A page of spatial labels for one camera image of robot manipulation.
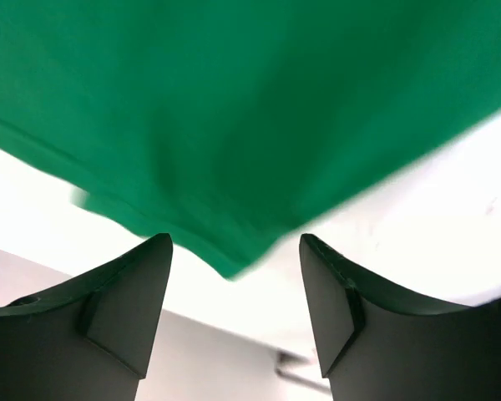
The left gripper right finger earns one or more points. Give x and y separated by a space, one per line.
377 340

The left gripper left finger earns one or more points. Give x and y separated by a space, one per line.
90 337

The green t-shirt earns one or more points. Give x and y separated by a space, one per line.
229 124

